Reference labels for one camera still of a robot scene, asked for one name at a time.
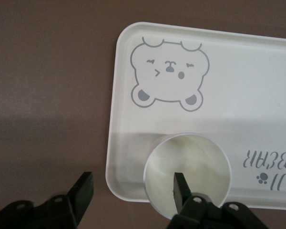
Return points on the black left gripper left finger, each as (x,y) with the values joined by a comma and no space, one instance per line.
(78,202)

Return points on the brown table cover sheet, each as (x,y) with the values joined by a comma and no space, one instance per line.
(38,95)

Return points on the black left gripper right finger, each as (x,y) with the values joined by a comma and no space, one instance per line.
(186,207)

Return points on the white plastic cup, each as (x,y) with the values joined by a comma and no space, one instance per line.
(162,167)

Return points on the white bear print tray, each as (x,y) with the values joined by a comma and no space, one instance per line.
(228,95)

